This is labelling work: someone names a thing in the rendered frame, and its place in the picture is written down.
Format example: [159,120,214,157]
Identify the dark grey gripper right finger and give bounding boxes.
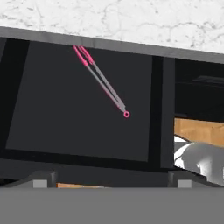
[167,170,223,189]

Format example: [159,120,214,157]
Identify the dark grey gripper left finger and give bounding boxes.
[4,170,59,189]

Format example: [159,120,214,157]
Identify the dark grey open drawer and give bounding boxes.
[0,37,176,188]

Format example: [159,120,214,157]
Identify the pink and grey tongs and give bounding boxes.
[73,45,131,119]

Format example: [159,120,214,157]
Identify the white grey rounded object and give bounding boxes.
[173,135,224,186]

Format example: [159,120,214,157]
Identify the dark grey cupboard front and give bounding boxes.
[174,57,224,123]

